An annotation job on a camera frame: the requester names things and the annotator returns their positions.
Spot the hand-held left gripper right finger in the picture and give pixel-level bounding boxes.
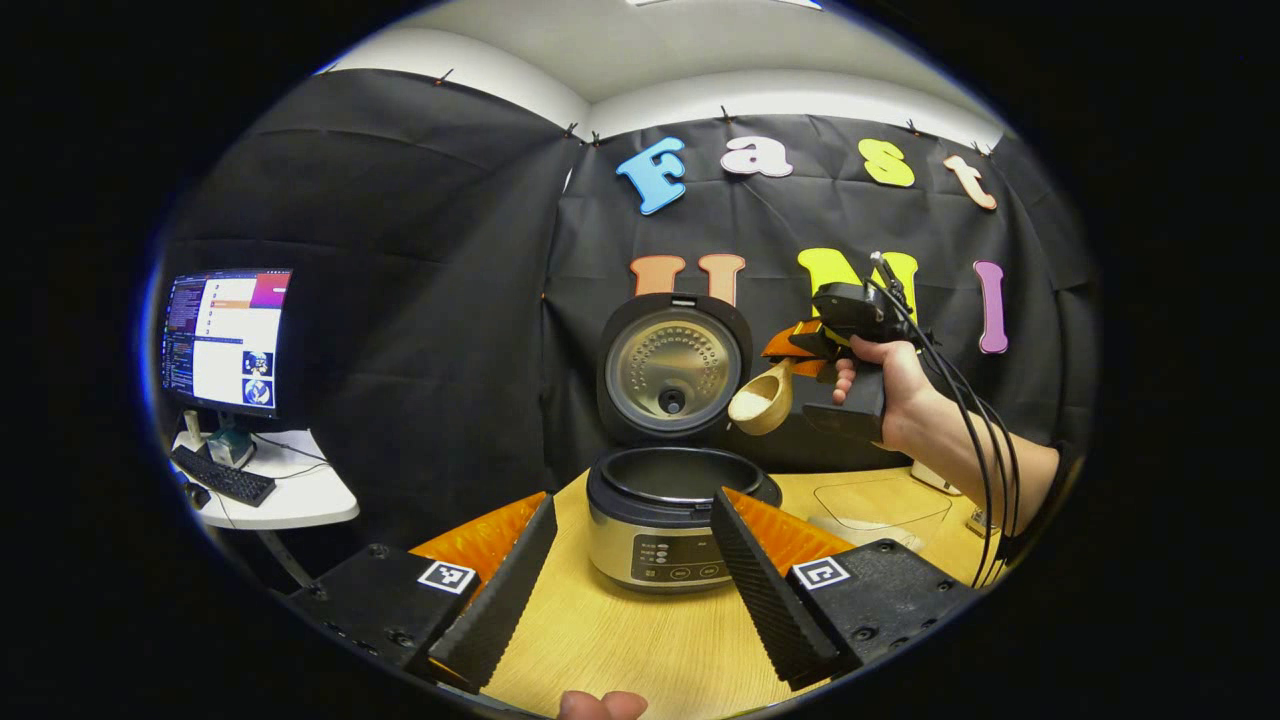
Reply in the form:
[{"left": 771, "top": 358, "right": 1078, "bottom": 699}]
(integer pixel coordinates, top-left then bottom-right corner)
[{"left": 711, "top": 487, "right": 979, "bottom": 691}]

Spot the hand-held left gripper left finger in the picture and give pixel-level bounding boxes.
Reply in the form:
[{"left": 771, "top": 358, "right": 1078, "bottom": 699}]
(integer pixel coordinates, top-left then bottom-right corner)
[{"left": 288, "top": 490, "right": 559, "bottom": 696}]

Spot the wooden spoon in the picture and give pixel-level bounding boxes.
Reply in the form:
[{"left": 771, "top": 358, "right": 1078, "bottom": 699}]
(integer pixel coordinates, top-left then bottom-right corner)
[{"left": 727, "top": 358, "right": 801, "bottom": 437}]

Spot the black and silver rice cooker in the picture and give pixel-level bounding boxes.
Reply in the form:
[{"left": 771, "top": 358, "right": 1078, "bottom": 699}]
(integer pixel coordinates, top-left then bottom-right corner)
[{"left": 585, "top": 292, "right": 784, "bottom": 596}]

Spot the clear plastic container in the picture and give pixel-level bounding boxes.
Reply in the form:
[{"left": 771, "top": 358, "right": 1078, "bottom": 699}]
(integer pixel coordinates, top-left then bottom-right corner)
[{"left": 808, "top": 477, "right": 953, "bottom": 553}]

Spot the white toaster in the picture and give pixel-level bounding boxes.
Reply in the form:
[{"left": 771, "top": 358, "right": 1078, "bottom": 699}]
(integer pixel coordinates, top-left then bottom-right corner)
[{"left": 908, "top": 458, "right": 963, "bottom": 498}]

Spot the white side table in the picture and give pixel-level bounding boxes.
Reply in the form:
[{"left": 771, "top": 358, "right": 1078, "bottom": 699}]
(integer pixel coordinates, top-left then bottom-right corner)
[{"left": 170, "top": 428, "right": 361, "bottom": 591}]

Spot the black keyboard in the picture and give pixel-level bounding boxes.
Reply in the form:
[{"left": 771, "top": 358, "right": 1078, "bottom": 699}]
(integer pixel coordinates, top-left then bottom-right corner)
[{"left": 170, "top": 444, "right": 277, "bottom": 508}]

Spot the computer monitor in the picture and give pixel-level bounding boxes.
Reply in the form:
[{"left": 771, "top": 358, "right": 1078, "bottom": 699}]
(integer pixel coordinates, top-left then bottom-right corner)
[{"left": 160, "top": 268, "right": 294, "bottom": 419}]

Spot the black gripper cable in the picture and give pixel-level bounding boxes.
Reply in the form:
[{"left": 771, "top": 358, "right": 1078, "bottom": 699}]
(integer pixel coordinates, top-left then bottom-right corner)
[
  {"left": 880, "top": 290, "right": 1023, "bottom": 546},
  {"left": 868, "top": 283, "right": 1003, "bottom": 589}
]

